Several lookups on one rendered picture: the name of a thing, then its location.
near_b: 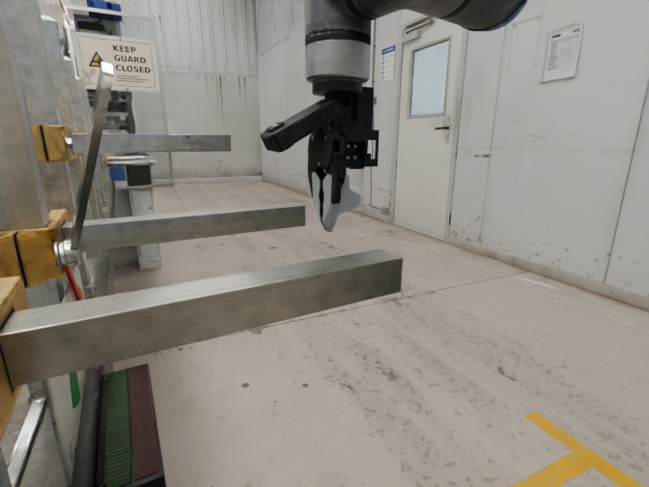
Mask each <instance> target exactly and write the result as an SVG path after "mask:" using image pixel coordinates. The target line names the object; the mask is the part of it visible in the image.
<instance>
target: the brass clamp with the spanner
mask: <svg viewBox="0 0 649 487"><path fill-rule="evenodd" d="M48 214H49V219H50V220H49V221H48V223H47V224H46V225H45V226H44V227H35V228H24V229H14V230H2V231H0V278H6V277H13V276H20V277H21V278H22V280H23V284H24V288H25V289H26V288H27V286H28V287H29V289H30V288H34V287H37V286H39V285H41V284H43V283H45V282H46V280H48V279H52V278H59V277H63V275H64V272H65V270H64V267H62V268H60V267H59V266H58V264H57V261H56V256H55V249H54V245H55V242H59V243H62V242H63V241H64V240H65V238H64V233H63V228H62V227H63V226H64V224H65V222H70V221H69V216H68V211H67V210H65V209H63V210H50V213H48Z"/></svg>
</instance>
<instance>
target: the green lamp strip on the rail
mask: <svg viewBox="0 0 649 487"><path fill-rule="evenodd" d="M108 375H110V376H109V377H108V384H107V412H106V440H105V468H104V483H105V484H106V485H107V486H106V487H122V486H125V485H127V484H129V483H131V464H130V443H129V422H128V401H127V371H126V370H122V371H118V372H114V373H111V374H108Z"/></svg>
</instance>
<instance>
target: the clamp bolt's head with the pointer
mask: <svg viewBox="0 0 649 487"><path fill-rule="evenodd" d="M54 249H55V256H56V261H57V264H58V266H59V267H60V268H62V267H64V270H65V272H66V275H67V277H68V280H69V282H70V285H71V288H72V290H73V292H74V295H75V297H76V300H77V301H82V298H81V296H80V293H79V290H78V288H77V285H76V283H75V280H74V277H73V275H72V272H71V268H70V267H68V266H67V264H66V262H65V258H64V252H63V243H59V242H55V245H54ZM77 252H78V257H79V261H80V262H81V261H82V254H81V247H80V245H79V247H78V250H77Z"/></svg>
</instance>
